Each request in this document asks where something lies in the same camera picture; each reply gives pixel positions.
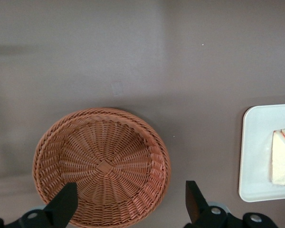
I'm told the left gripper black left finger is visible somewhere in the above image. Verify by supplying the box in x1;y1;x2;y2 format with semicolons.
4;182;78;228

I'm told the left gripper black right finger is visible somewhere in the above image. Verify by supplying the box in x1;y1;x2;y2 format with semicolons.
184;180;243;228

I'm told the triangle sandwich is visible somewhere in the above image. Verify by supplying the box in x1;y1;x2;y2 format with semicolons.
269;129;285;188

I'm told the shallow round brown wicker basket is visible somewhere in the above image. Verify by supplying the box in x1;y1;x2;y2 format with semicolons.
32;108;171;228

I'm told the cream plastic tray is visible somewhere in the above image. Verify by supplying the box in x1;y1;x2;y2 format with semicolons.
238;104;285;203

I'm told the brown table cover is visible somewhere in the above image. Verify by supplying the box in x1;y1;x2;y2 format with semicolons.
0;0;285;228

